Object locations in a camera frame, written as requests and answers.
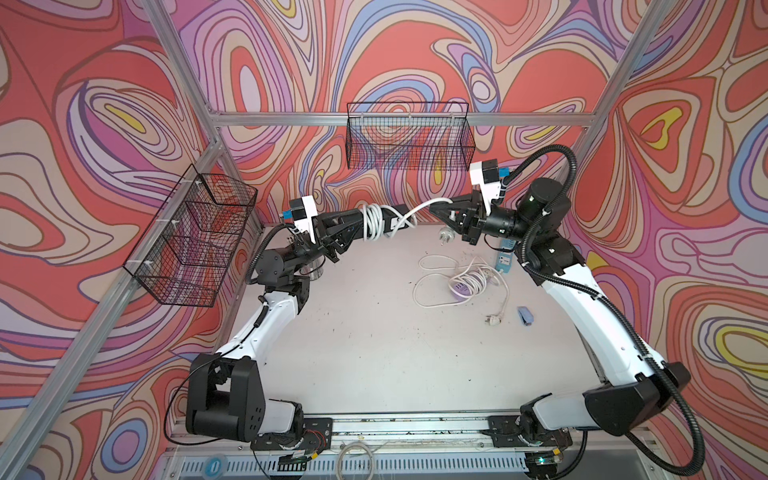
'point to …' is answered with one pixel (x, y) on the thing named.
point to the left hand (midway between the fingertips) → (365, 227)
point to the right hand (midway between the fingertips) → (430, 216)
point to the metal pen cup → (313, 270)
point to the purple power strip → (461, 289)
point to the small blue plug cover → (525, 315)
